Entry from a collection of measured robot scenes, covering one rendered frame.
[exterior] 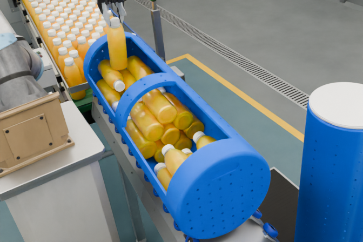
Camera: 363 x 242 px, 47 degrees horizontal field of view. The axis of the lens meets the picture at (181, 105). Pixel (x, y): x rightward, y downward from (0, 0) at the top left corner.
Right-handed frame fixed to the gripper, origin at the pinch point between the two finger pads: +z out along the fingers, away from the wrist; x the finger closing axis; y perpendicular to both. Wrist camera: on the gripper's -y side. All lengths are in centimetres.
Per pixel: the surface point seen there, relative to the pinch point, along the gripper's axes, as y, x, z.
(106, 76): 1.6, -7.7, 20.2
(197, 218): 76, -8, 27
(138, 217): -8, -5, 110
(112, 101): 10.5, -9.4, 26.3
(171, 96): 31.3, 6.4, 18.8
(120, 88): 9.2, -5.0, 22.6
